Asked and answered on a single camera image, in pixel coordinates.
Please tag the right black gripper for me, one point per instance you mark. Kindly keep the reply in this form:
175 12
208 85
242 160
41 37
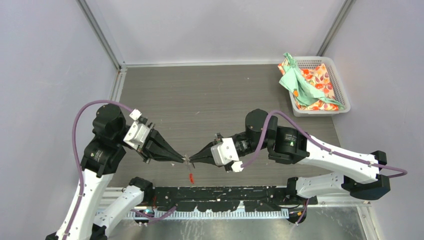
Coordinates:
204 154

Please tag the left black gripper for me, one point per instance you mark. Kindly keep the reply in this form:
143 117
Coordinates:
156 137

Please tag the red handled metal keyring holder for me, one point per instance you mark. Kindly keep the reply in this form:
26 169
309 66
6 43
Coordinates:
189 167

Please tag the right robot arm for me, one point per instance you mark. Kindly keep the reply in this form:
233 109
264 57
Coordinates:
357 174

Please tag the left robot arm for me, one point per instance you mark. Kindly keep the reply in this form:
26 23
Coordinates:
98 165

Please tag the green cloth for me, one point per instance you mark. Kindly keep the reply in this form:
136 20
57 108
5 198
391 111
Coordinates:
298 86

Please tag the orange patterned cloth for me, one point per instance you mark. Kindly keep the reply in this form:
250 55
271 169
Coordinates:
318 79

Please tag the white plastic basket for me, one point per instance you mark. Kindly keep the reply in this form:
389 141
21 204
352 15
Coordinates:
309 62

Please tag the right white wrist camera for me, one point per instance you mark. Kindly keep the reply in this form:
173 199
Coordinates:
225 153

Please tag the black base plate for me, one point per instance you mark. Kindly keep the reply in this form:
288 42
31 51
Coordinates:
221 198

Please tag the white slotted cable duct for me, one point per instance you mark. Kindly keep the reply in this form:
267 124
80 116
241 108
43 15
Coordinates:
240 213

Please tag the aluminium rail frame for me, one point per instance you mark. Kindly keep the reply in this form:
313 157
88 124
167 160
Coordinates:
331 200

